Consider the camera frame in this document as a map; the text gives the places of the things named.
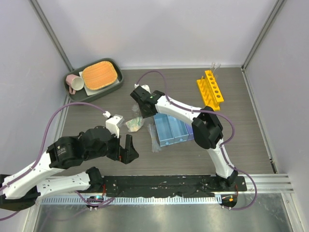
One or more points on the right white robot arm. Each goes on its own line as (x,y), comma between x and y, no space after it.
(207,128)

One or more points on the bundle of plastic pipettes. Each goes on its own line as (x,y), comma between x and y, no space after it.
(155,145)

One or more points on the white square plate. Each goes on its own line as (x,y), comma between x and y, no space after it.
(94,82)

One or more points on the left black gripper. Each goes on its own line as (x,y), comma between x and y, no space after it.
(127,155)

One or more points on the orange woven mat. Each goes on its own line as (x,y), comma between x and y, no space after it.
(101,66)

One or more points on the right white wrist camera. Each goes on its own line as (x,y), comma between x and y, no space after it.
(146,87)

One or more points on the crumpled plastic bag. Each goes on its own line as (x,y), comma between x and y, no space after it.
(135,124)

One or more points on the blue compartment box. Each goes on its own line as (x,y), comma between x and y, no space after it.
(171,130)

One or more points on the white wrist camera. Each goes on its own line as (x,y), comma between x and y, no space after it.
(113,123)
(146,87)

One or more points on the small glass flask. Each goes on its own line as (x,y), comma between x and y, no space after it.
(136,110)

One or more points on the pink and white mug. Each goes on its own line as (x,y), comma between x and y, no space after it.
(75,83)

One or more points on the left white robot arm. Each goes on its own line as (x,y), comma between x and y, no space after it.
(21,190)

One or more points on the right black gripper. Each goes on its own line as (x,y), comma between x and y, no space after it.
(146,115)

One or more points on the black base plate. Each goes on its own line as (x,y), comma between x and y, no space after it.
(163,186)

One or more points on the dark grey tray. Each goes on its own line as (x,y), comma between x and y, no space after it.
(81,96)

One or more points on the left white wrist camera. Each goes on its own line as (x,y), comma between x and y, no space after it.
(113,123)

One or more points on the white slotted cable duct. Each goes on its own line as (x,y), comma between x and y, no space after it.
(75,200)

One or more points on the yellow test tube rack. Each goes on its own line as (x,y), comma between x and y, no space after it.
(209,91)

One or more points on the long glass test tube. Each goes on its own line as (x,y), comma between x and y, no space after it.
(212,67)

